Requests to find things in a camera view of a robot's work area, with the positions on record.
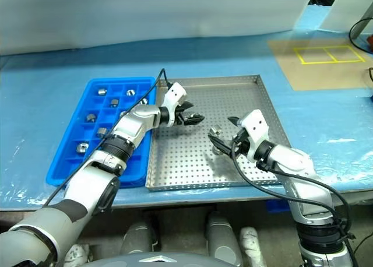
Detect grey robot leg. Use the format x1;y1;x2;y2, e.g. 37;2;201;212
121;211;160;255
205;211;244;267

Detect blue crate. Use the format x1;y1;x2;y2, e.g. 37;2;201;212
265;199;292;214

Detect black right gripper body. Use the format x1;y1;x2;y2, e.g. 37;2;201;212
231;128;252;159

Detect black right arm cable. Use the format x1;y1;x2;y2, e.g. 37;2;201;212
231;140;356;241

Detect brown cardboard mat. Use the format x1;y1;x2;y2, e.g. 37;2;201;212
267;38;373;92

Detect blue compartment tray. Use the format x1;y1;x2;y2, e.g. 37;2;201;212
45;76;158;189

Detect white robot foot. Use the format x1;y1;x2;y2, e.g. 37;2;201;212
62;243;91;264
239;226;268;267

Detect black looped cable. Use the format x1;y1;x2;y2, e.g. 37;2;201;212
349;16;373;55

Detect blue plastic table cover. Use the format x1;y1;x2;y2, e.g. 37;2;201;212
0;4;373;212

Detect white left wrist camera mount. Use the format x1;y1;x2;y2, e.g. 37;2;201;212
161;82;188;124

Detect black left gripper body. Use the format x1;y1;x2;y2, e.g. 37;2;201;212
170;102;188;127

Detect perforated steel tray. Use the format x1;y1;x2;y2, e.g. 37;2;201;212
145;73;292;193

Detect grey robot torso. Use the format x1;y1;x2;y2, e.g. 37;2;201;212
87;251;210;267

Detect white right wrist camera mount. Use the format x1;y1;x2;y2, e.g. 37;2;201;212
238;109;271;163

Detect white foam board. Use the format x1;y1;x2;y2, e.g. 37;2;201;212
294;0;373;34

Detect white backdrop sheet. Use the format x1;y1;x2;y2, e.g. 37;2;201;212
0;0;318;57

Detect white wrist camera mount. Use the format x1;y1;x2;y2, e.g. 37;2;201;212
161;82;188;124
238;109;271;163

